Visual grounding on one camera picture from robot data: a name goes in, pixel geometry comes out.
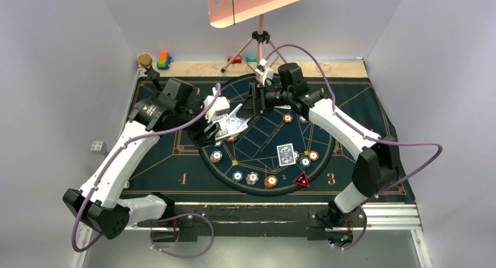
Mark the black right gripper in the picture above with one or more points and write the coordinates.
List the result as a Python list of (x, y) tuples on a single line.
[(256, 102)]

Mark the dealt card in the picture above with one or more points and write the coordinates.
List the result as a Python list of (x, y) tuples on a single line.
[(285, 154)]

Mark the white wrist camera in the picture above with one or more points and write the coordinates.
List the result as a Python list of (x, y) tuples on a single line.
[(265, 73), (219, 109)]

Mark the orange poker chip stack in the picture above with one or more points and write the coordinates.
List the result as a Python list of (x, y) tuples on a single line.
[(270, 181)]

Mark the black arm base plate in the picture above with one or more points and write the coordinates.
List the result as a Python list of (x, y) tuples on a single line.
[(286, 221)]

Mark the purple white poker chip stack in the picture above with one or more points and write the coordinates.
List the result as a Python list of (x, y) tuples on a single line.
[(252, 178)]

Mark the pink perforated board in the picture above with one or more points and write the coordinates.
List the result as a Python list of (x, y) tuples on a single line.
[(225, 13)]

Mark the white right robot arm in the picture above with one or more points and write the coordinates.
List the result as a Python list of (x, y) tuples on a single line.
[(348, 142)]

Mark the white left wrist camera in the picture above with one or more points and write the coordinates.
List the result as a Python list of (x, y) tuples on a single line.
[(219, 109)]

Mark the grey toy brick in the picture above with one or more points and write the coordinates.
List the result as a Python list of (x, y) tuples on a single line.
[(99, 147)]

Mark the round dark blue mat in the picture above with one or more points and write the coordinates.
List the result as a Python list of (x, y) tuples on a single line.
[(255, 150)]

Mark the blue playing card deck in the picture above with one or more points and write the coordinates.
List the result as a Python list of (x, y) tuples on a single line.
[(227, 130)]

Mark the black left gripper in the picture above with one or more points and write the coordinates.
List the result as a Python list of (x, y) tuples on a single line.
[(200, 137)]

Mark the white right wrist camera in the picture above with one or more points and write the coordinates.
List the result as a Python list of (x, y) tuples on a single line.
[(265, 73)]

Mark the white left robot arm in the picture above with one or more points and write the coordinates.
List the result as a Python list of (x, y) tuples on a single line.
[(97, 203)]

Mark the red triangle dealer marker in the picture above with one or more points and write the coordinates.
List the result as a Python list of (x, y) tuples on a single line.
[(302, 180)]

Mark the gold round lid jar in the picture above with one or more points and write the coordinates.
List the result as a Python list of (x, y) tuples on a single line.
[(145, 60)]

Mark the card sliding from deck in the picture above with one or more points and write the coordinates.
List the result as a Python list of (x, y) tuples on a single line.
[(242, 120)]

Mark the red toy block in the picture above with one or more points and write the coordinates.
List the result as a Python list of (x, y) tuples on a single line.
[(236, 60)]

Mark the green poker chip stack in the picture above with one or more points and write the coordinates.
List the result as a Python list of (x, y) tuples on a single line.
[(237, 176)]

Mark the dark green poker mat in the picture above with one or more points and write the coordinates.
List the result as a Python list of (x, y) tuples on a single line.
[(169, 168)]

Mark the colourful toy blocks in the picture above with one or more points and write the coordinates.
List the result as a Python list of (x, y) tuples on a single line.
[(164, 61)]

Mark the pink tripod stand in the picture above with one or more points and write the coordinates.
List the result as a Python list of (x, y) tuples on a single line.
[(260, 37)]

